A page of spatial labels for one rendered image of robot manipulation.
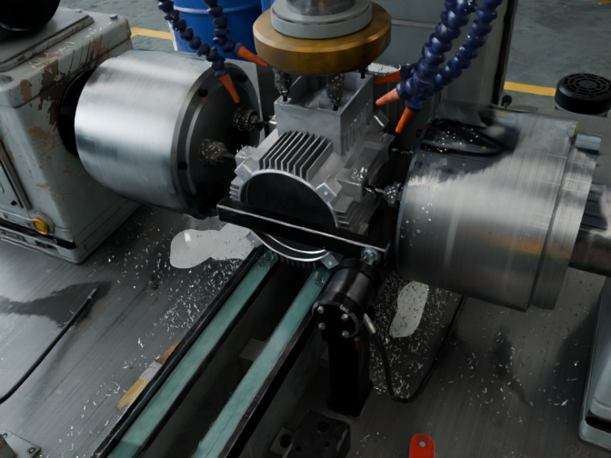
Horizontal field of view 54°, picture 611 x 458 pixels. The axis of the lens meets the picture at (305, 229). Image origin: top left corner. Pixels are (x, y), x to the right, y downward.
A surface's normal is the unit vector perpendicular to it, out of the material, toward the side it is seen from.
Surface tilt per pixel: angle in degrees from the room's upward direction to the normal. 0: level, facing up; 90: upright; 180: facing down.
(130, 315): 0
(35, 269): 0
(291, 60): 90
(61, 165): 90
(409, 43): 90
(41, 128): 90
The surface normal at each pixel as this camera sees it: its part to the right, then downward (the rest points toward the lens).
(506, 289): -0.42, 0.73
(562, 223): -0.40, 0.06
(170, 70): -0.11, -0.69
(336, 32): 0.26, 0.62
